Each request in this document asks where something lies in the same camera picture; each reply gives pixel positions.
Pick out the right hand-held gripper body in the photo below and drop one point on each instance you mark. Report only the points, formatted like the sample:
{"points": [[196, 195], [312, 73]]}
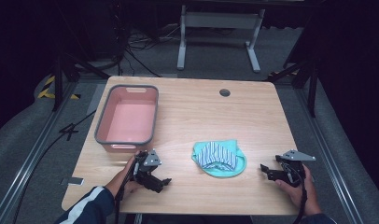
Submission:
{"points": [[291, 169]]}

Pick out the teal striped cloth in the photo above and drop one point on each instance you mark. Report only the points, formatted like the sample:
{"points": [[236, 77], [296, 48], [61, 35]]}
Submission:
{"points": [[218, 157]]}

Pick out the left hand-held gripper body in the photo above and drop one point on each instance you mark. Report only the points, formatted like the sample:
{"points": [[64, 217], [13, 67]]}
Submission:
{"points": [[145, 174]]}

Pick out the white metal desk frame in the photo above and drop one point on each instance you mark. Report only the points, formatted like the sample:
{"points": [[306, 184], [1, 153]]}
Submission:
{"points": [[220, 20]]}

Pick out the grey tape patch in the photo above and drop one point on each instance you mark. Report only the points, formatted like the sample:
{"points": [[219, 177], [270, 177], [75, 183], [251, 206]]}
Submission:
{"points": [[73, 181]]}

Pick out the black tape cross mark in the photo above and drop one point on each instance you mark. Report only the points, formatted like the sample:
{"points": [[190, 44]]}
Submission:
{"points": [[68, 131]]}

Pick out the person's left hand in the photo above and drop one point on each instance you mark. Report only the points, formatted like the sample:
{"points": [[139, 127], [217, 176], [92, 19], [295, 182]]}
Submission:
{"points": [[122, 183]]}

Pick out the person's right hand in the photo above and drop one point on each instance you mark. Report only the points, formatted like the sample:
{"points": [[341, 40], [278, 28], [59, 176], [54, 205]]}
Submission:
{"points": [[307, 199]]}

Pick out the aluminium floor rail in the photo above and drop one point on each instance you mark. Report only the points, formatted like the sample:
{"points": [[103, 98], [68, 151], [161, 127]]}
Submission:
{"points": [[330, 155], [25, 169]]}

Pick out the pink basin with grey rim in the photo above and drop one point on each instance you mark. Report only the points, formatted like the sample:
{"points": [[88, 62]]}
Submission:
{"points": [[131, 121]]}

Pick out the black tripod stand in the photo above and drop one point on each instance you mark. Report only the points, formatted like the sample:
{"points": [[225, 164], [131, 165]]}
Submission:
{"points": [[312, 90], [57, 84]]}

